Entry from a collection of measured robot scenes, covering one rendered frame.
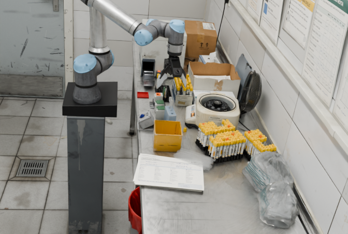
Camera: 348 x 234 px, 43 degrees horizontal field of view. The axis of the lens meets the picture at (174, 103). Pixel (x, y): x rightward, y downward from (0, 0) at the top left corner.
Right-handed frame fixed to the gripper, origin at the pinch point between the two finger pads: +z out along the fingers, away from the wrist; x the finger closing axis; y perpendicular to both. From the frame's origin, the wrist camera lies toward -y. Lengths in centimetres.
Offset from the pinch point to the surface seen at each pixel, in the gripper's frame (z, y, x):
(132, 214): 66, -19, 20
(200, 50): 15, 89, -44
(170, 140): 14.4, -25.9, 5.3
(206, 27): 3, 105, -52
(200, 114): 11.8, -7.1, -14.8
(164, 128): 15.7, -13.0, 5.4
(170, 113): 11.1, -5.7, 1.1
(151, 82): 16.2, 40.9, 1.2
